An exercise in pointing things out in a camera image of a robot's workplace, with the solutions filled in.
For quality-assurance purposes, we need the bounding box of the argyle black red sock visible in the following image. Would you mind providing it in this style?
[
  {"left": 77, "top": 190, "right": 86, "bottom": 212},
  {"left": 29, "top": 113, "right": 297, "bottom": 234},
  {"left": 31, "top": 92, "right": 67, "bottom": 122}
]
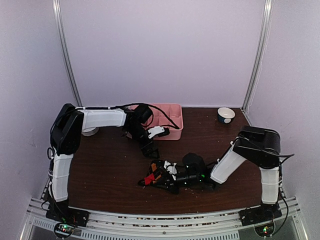
[{"left": 137, "top": 160, "right": 170, "bottom": 187}]

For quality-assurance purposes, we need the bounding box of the pink divided organizer tray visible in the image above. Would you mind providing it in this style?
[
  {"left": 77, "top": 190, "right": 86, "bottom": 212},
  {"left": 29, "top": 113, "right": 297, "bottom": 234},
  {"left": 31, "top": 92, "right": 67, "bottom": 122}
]
[{"left": 128, "top": 103, "right": 184, "bottom": 141}]

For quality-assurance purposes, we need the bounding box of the white scalloped bowl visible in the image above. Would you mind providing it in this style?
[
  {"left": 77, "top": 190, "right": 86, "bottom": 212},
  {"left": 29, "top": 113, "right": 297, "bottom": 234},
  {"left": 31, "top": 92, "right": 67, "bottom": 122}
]
[{"left": 81, "top": 127, "right": 99, "bottom": 137}]

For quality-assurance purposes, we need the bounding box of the left aluminium frame post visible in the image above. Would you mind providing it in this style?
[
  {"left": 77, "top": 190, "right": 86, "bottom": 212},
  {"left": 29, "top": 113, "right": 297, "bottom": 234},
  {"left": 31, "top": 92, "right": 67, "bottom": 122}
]
[{"left": 52, "top": 0, "right": 83, "bottom": 106}]

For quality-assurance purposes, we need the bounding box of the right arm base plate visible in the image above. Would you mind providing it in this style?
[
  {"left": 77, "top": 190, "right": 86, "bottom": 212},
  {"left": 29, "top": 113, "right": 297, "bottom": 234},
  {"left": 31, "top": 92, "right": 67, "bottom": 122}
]
[{"left": 238, "top": 205, "right": 283, "bottom": 238}]

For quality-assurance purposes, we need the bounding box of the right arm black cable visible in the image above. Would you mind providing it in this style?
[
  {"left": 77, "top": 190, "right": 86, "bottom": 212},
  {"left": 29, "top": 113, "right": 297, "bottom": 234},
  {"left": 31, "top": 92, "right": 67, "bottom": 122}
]
[{"left": 237, "top": 134, "right": 295, "bottom": 163}]

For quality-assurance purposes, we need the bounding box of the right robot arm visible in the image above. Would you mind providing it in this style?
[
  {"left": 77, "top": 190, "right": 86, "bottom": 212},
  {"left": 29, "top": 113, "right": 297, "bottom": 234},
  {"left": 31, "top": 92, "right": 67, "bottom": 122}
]
[{"left": 159, "top": 126, "right": 293, "bottom": 221}]

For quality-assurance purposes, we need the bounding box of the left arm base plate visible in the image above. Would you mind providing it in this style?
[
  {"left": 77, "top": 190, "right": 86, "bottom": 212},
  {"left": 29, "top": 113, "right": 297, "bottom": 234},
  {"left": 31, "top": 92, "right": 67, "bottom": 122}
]
[{"left": 45, "top": 208, "right": 90, "bottom": 239}]

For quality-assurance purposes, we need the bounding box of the white and teal bowl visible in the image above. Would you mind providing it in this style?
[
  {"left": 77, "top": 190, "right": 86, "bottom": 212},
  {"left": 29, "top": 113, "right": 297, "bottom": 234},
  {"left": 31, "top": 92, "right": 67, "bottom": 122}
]
[{"left": 217, "top": 107, "right": 236, "bottom": 124}]

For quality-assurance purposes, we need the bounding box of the aluminium front rail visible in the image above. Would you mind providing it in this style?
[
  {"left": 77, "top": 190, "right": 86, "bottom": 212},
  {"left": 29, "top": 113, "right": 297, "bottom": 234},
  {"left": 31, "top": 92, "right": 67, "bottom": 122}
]
[{"left": 19, "top": 196, "right": 307, "bottom": 240}]

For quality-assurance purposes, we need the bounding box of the aluminium frame post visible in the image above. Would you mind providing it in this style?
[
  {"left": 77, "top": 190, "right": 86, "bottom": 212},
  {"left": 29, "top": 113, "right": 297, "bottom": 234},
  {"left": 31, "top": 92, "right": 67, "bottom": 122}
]
[
  {"left": 242, "top": 0, "right": 274, "bottom": 114},
  {"left": 52, "top": 0, "right": 83, "bottom": 106}
]

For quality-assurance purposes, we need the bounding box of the right aluminium frame post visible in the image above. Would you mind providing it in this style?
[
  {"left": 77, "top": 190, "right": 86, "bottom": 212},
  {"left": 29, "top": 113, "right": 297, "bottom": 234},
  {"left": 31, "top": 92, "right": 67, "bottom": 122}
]
[{"left": 242, "top": 0, "right": 274, "bottom": 114}]

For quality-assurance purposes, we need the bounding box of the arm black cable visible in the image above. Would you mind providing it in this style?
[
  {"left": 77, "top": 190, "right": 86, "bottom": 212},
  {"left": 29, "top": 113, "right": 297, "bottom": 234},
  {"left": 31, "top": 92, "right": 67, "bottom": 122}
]
[
  {"left": 84, "top": 102, "right": 181, "bottom": 130},
  {"left": 237, "top": 134, "right": 295, "bottom": 163}
]

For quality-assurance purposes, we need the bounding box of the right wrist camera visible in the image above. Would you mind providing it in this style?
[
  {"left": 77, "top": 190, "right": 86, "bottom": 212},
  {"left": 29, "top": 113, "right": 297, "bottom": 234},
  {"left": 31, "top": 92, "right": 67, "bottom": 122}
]
[{"left": 163, "top": 160, "right": 178, "bottom": 175}]

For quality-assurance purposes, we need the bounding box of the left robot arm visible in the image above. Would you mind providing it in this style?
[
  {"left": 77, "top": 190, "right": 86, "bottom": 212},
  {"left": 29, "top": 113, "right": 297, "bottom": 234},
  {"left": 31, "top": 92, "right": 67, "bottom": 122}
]
[{"left": 47, "top": 103, "right": 168, "bottom": 222}]

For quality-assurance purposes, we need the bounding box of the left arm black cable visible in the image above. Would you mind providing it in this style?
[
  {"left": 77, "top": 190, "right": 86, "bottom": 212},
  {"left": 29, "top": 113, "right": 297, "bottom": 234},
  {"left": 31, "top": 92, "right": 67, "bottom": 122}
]
[{"left": 84, "top": 102, "right": 181, "bottom": 130}]

